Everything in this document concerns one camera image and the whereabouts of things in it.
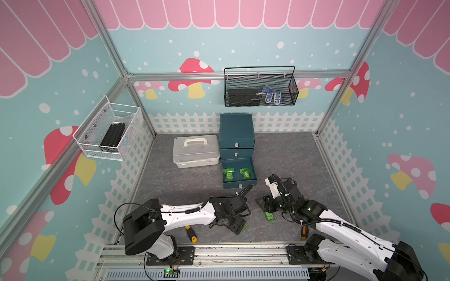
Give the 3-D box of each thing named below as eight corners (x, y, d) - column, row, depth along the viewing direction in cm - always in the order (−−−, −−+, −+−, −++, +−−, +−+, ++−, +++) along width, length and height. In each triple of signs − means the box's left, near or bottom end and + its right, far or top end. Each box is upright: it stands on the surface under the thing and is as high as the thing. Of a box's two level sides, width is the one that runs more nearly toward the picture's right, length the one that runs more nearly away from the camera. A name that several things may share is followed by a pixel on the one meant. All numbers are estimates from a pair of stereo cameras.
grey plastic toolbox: (175, 170, 105) (169, 156, 94) (180, 149, 115) (175, 134, 104) (219, 170, 104) (217, 156, 94) (220, 149, 115) (219, 134, 104)
